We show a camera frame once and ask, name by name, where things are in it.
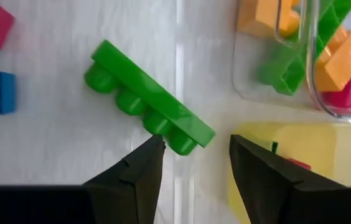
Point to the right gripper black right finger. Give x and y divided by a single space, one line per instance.
287 202

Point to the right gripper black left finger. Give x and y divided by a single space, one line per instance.
125 199

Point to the red toy block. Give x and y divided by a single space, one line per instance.
300 163

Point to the long green toy block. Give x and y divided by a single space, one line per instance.
150 96
287 71

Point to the orange toy block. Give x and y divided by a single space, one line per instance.
265 18
340 62

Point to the translucent yellow plastic bin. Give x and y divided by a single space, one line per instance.
349 149

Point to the clear plastic bin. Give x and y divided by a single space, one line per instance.
247 62

